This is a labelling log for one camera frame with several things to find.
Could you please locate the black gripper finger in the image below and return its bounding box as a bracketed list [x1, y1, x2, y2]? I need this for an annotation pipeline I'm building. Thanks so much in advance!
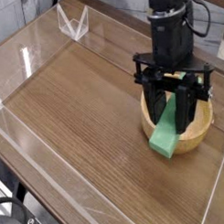
[175, 85, 197, 134]
[143, 80, 166, 124]

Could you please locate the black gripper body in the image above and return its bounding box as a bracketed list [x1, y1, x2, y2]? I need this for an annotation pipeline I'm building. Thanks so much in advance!
[133, 2, 211, 101]

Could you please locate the green rectangular block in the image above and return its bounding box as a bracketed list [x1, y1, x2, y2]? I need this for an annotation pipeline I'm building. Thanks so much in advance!
[148, 73, 199, 159]

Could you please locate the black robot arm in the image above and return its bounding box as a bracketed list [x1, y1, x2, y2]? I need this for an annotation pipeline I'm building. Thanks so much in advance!
[133, 0, 213, 134]

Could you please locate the brown wooden bowl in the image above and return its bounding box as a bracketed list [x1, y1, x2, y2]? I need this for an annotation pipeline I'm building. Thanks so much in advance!
[141, 95, 213, 156]

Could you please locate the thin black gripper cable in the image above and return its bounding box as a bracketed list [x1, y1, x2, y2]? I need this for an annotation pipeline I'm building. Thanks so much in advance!
[183, 0, 213, 38]

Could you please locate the clear acrylic corner bracket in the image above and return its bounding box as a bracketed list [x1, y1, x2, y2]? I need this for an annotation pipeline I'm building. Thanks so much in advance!
[56, 4, 89, 41]

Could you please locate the clear acrylic tray wall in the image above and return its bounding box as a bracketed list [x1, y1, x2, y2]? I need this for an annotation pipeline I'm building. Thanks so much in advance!
[0, 100, 136, 224]

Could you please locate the black cable lower left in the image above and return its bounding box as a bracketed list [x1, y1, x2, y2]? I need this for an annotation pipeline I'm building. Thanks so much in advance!
[0, 196, 31, 224]

